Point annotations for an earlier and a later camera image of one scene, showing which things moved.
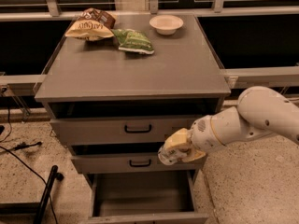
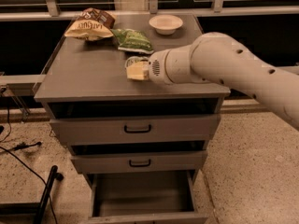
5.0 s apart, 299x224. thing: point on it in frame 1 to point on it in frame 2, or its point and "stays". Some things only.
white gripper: (203, 134) to (156, 67)
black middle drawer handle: (139, 165) stays
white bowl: (166, 23) stays
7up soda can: (170, 157) to (131, 61)
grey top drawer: (110, 121) stays
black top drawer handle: (137, 130) stays
